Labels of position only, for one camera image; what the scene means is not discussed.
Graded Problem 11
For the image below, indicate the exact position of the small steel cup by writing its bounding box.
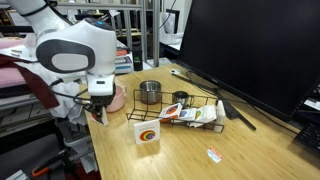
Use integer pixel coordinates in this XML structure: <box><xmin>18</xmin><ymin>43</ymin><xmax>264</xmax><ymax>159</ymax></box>
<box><xmin>172</xmin><ymin>91</ymin><xmax>194</xmax><ymax>107</ymax></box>

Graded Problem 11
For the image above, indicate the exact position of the red white sticker label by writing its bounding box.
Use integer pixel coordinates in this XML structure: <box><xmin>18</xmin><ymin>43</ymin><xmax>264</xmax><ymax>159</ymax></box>
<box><xmin>207</xmin><ymin>148</ymin><xmax>223</xmax><ymax>163</ymax></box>

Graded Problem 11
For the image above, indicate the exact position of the blue circle board book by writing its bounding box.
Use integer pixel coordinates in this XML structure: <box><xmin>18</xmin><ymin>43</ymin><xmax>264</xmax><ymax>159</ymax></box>
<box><xmin>179</xmin><ymin>108</ymin><xmax>196</xmax><ymax>121</ymax></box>

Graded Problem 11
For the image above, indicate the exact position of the stack of books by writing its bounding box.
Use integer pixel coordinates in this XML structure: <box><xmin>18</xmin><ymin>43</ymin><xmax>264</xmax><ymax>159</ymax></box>
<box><xmin>115</xmin><ymin>41</ymin><xmax>133</xmax><ymax>74</ymax></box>

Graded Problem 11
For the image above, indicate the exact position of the large steel cup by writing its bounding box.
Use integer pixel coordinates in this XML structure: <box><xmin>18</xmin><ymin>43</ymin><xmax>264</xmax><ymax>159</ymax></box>
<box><xmin>140</xmin><ymin>80</ymin><xmax>162</xmax><ymax>104</ymax></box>

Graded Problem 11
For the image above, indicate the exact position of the white colors board book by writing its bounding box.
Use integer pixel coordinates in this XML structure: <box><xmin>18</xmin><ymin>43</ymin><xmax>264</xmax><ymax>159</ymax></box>
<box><xmin>134</xmin><ymin>119</ymin><xmax>160</xmax><ymax>144</ymax></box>

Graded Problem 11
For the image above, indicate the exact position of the black wire rack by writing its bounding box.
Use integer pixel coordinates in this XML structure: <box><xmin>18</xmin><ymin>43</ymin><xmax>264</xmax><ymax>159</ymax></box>
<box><xmin>126</xmin><ymin>89</ymin><xmax>225</xmax><ymax>133</ymax></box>

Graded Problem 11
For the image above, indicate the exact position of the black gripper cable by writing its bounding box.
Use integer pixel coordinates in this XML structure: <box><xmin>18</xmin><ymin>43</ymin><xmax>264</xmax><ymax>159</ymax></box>
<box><xmin>49</xmin><ymin>78</ymin><xmax>101</xmax><ymax>116</ymax></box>

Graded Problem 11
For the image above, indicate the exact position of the white board book upright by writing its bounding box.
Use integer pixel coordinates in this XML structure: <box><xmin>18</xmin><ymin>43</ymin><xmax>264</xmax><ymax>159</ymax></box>
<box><xmin>214</xmin><ymin>100</ymin><xmax>226</xmax><ymax>132</ymax></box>

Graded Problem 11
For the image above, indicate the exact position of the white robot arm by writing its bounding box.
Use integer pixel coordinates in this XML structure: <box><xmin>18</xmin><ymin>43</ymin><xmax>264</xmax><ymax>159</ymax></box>
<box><xmin>6</xmin><ymin>0</ymin><xmax>117</xmax><ymax>117</ymax></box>

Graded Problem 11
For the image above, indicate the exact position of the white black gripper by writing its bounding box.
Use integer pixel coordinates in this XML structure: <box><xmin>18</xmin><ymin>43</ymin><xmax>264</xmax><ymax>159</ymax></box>
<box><xmin>86</xmin><ymin>73</ymin><xmax>116</xmax><ymax>117</ymax></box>

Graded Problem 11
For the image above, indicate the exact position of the pink plastic bowl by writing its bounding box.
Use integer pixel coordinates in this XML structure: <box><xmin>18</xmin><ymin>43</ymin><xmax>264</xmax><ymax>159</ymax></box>
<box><xmin>106</xmin><ymin>86</ymin><xmax>127</xmax><ymax>113</ymax></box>

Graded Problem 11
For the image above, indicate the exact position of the orange circle board book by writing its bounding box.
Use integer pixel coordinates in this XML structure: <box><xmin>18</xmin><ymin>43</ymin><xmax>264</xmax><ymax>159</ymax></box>
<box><xmin>159</xmin><ymin>103</ymin><xmax>182</xmax><ymax>122</ymax></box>

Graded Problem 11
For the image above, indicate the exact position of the black canister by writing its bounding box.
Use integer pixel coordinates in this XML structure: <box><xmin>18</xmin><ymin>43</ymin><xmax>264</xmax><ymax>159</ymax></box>
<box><xmin>132</xmin><ymin>41</ymin><xmax>143</xmax><ymax>71</ymax></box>

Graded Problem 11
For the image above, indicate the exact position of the black monitor stand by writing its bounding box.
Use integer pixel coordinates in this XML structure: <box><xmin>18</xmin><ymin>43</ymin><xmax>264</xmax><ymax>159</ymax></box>
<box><xmin>171</xmin><ymin>70</ymin><xmax>258</xmax><ymax>132</ymax></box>

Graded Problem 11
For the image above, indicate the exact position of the white abc board book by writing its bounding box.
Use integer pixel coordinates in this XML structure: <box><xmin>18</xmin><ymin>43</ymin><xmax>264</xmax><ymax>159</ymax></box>
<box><xmin>90</xmin><ymin>108</ymin><xmax>109</xmax><ymax>126</ymax></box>

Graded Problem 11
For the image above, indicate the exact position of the black computer monitor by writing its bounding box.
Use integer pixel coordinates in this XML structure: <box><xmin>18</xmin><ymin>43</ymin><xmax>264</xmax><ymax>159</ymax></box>
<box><xmin>179</xmin><ymin>0</ymin><xmax>320</xmax><ymax>120</ymax></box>

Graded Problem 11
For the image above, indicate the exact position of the red cloth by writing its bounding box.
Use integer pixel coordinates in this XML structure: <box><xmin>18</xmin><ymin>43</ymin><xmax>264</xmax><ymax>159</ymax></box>
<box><xmin>0</xmin><ymin>54</ymin><xmax>60</xmax><ymax>109</ymax></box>

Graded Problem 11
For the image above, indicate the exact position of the metal frame post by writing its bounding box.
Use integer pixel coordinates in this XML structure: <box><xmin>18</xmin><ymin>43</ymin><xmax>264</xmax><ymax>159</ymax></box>
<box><xmin>153</xmin><ymin>0</ymin><xmax>161</xmax><ymax>67</ymax></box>

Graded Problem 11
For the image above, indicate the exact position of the black keyboard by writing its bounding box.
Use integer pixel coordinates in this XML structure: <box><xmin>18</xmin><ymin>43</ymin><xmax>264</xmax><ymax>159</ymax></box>
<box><xmin>295</xmin><ymin>123</ymin><xmax>320</xmax><ymax>154</ymax></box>

